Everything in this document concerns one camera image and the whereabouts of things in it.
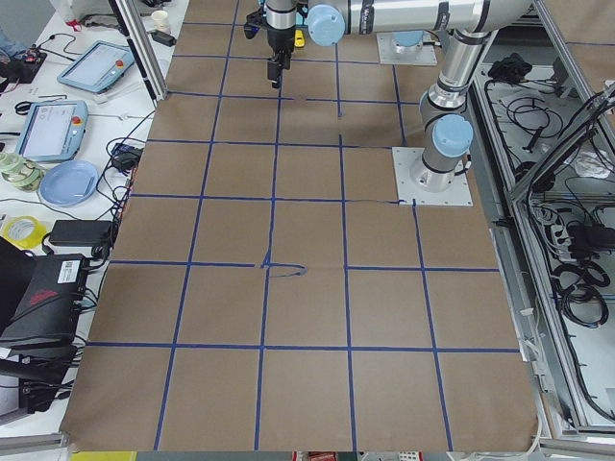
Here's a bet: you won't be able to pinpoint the black power adapter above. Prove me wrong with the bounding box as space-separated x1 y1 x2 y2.
48 220 111 247

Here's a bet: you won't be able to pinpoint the green tape rolls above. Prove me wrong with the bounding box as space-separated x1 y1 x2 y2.
1 152 46 192

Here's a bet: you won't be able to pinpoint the aluminium frame post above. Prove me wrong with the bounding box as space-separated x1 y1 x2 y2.
109 0 168 102

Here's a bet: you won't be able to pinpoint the blue teach pendant near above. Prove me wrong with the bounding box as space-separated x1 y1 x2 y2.
16 101 89 163

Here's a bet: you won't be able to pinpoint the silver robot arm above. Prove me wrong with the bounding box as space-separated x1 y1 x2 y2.
392 30 424 49
243 0 529 193

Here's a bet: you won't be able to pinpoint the white paper cup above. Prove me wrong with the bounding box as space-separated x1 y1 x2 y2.
150 10 171 34

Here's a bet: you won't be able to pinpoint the yellow tape roll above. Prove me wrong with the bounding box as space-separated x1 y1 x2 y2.
1 216 47 250

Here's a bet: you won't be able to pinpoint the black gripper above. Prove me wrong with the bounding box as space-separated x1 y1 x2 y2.
267 26 296 89

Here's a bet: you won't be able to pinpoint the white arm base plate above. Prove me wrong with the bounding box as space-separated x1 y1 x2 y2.
377 31 437 66
392 147 473 206

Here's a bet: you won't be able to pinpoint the blue teach pendant far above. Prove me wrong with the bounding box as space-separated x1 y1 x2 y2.
57 40 135 94

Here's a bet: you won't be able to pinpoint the yellow toy beetle car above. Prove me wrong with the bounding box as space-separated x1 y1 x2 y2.
294 29 306 48

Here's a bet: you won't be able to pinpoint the black computer box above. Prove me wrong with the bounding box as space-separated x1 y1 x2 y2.
1 239 88 355

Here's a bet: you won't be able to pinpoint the blue teach pendant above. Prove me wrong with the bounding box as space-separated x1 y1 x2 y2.
16 101 89 163
57 40 135 94

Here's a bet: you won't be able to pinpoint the light blue plate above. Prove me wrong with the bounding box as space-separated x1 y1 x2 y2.
38 160 99 206

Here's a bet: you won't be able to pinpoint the brown paper table cover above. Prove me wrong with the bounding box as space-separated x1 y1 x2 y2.
61 1 537 451

